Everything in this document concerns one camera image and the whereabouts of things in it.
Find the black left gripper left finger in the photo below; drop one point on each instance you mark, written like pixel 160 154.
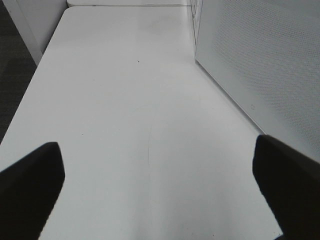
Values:
pixel 29 189

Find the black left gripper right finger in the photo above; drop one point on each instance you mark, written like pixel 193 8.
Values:
pixel 290 183

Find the white microwave door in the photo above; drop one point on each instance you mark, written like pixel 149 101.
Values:
pixel 265 54

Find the white cabinet panel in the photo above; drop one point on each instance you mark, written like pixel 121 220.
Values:
pixel 36 21

